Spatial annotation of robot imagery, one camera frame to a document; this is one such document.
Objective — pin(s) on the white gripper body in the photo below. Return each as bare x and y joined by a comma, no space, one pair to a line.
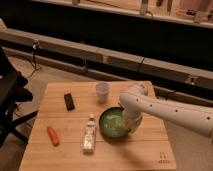
131,119

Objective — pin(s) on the green ceramic bowl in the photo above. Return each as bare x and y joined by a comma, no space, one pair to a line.
111,123

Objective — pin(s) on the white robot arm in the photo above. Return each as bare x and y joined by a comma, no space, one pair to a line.
193,117

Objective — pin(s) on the white paper cup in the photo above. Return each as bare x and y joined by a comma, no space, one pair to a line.
102,91

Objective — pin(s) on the clear plastic bottle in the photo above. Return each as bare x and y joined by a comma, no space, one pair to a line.
89,135

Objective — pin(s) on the black rectangular block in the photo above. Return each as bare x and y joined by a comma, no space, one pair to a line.
69,102

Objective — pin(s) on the orange carrot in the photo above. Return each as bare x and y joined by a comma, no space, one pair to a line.
53,136

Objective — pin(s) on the black stand at left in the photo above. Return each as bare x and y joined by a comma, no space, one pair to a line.
12,90

